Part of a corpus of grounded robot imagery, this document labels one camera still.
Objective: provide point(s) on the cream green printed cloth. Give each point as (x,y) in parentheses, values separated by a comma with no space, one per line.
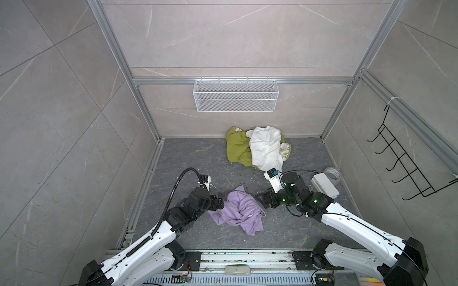
(285,151)

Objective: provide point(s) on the white cloth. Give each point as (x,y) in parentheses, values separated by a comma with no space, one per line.
(264,144)

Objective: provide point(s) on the black wire hook rack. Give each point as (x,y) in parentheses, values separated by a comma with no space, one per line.
(405,161)

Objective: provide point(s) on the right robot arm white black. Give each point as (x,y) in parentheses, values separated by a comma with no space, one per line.
(386,257)

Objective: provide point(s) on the white wire mesh basket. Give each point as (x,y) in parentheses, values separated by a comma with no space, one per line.
(235,95)

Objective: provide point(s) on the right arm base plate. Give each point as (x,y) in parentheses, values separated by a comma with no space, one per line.
(307,261)

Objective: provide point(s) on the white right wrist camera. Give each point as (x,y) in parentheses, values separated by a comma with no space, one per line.
(273,176)

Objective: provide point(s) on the grey remote on rail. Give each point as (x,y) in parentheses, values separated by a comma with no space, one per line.
(238,270)

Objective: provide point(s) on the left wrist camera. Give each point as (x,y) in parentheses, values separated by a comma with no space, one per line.
(205,182)

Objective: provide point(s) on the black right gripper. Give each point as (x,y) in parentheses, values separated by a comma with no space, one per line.
(266,195)

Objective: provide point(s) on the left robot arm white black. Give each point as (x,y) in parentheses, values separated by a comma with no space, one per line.
(157,250)

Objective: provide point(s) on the white box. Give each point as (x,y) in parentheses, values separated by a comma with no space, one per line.
(324,185)

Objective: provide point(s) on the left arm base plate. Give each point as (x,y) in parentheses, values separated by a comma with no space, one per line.
(190,260)

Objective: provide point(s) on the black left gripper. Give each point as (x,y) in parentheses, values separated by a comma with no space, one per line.
(216,205)

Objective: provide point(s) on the clear tape roll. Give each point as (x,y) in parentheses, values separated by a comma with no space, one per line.
(333,175)

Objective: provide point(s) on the purple cloth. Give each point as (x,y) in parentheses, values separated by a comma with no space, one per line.
(240,209)

